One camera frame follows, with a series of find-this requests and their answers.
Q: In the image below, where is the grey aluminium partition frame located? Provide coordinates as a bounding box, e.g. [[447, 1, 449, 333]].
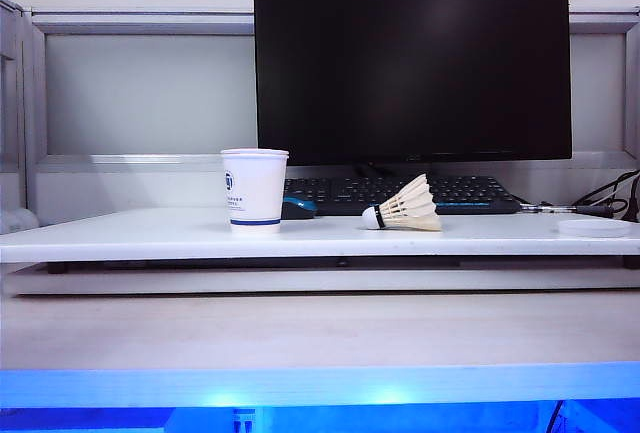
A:
[[0, 0, 640, 227]]

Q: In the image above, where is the clear ballpoint pen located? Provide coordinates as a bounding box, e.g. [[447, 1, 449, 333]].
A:
[[518, 202, 615, 218]]

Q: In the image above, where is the black computer monitor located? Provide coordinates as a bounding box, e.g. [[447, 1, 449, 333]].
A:
[[252, 0, 574, 178]]

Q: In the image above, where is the black and blue mouse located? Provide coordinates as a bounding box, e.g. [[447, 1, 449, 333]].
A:
[[280, 195, 319, 220]]

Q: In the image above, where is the blue-lit robot base bar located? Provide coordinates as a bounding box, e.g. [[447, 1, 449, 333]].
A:
[[0, 362, 640, 433]]

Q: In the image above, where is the white paper cup blue logo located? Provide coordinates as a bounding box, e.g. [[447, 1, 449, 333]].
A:
[[220, 147, 291, 234]]

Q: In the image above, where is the white raised desk board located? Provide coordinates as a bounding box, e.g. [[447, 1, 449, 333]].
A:
[[0, 206, 640, 274]]

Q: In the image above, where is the black cable bundle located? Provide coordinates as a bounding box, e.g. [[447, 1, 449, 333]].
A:
[[571, 169, 640, 223]]

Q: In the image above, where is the black keyboard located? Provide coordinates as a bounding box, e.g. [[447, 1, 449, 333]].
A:
[[282, 174, 522, 217]]

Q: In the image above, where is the white flat base board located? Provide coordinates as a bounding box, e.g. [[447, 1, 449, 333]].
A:
[[3, 262, 640, 298]]

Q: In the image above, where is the white feather shuttlecock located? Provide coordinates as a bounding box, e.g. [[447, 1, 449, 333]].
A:
[[361, 173, 444, 233]]

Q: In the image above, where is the round white plastic lid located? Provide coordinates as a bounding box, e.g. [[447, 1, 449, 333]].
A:
[[556, 218, 633, 239]]

